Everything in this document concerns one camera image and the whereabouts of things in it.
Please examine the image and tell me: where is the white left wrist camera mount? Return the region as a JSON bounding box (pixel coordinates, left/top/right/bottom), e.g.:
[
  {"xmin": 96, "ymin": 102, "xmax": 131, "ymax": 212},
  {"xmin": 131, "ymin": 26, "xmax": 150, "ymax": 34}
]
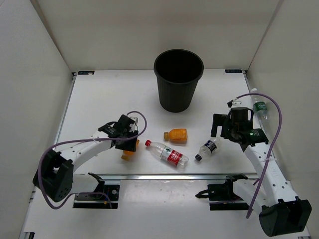
[{"xmin": 130, "ymin": 116, "xmax": 139, "ymax": 127}]

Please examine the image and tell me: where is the right blue table sticker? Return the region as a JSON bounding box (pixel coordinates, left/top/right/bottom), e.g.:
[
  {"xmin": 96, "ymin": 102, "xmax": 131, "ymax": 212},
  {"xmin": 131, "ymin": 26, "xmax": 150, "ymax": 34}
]
[{"xmin": 225, "ymin": 69, "xmax": 242, "ymax": 74}]

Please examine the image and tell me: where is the left blue table sticker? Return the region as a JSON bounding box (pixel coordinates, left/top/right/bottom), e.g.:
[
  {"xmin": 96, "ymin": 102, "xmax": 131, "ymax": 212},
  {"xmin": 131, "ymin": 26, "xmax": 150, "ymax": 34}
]
[{"xmin": 77, "ymin": 71, "xmax": 95, "ymax": 75}]

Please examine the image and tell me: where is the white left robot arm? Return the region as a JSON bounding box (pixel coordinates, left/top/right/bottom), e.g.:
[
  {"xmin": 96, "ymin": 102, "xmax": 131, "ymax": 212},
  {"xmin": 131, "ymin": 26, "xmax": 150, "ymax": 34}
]
[{"xmin": 33, "ymin": 115, "xmax": 140, "ymax": 210}]

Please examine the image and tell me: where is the clear bottle green label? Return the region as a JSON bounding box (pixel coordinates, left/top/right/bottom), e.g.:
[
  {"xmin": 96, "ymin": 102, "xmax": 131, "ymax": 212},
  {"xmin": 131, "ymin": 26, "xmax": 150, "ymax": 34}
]
[{"xmin": 252, "ymin": 95, "xmax": 268, "ymax": 125}]

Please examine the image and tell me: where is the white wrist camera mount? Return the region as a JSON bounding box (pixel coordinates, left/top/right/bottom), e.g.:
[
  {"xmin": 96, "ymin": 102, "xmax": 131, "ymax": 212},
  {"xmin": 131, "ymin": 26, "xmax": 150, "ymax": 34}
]
[
  {"xmin": 227, "ymin": 99, "xmax": 242, "ymax": 108},
  {"xmin": 130, "ymin": 116, "xmax": 139, "ymax": 127}
]

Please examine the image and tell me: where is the aluminium front table rail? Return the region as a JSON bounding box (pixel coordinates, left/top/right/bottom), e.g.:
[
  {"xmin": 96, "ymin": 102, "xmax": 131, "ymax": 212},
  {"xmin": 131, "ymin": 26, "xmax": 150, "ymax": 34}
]
[{"xmin": 44, "ymin": 173, "xmax": 277, "ymax": 182}]

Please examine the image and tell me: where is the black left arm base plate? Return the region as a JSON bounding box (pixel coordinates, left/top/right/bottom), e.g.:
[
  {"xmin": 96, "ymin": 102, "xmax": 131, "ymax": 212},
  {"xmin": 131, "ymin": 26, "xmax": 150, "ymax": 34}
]
[{"xmin": 73, "ymin": 180, "xmax": 120, "ymax": 210}]

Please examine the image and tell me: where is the black plastic waste bin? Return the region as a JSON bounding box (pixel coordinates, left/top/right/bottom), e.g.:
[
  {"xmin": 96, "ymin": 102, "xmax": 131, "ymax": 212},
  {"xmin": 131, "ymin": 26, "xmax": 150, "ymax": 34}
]
[{"xmin": 154, "ymin": 49, "xmax": 204, "ymax": 113}]

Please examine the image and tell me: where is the clear bottle dark blue label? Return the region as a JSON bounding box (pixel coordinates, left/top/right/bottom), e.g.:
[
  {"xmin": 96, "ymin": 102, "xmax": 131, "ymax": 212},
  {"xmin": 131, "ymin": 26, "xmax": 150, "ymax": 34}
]
[{"xmin": 195, "ymin": 137, "xmax": 221, "ymax": 162}]

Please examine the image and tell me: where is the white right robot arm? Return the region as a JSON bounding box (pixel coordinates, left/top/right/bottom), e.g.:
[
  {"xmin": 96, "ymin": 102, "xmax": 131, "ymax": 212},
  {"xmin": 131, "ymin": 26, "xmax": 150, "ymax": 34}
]
[{"xmin": 196, "ymin": 107, "xmax": 312, "ymax": 237}]

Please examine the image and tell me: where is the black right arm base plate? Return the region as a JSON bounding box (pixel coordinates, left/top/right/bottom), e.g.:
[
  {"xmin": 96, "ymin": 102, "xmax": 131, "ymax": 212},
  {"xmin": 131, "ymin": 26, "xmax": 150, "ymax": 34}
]
[{"xmin": 207, "ymin": 183, "xmax": 249, "ymax": 211}]

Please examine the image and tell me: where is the blue table sticker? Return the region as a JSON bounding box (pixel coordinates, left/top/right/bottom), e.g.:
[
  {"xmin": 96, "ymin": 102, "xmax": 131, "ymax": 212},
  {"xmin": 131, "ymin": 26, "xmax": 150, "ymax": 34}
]
[
  {"xmin": 77, "ymin": 71, "xmax": 95, "ymax": 75},
  {"xmin": 225, "ymin": 69, "xmax": 242, "ymax": 74}
]

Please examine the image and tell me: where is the clear bottle red label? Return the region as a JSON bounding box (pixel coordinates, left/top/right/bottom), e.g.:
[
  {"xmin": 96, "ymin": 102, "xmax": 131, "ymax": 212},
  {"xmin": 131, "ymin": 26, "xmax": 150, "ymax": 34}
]
[{"xmin": 145, "ymin": 140, "xmax": 189, "ymax": 171}]

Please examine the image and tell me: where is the orange juice bottle with barcode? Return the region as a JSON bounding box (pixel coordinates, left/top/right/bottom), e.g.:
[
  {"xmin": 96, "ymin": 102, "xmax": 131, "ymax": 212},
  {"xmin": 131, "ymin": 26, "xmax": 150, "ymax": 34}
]
[{"xmin": 121, "ymin": 139, "xmax": 140, "ymax": 161}]

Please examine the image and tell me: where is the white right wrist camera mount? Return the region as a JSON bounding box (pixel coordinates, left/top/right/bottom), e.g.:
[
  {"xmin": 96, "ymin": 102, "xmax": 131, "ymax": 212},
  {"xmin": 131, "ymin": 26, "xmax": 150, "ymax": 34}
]
[{"xmin": 227, "ymin": 99, "xmax": 242, "ymax": 108}]

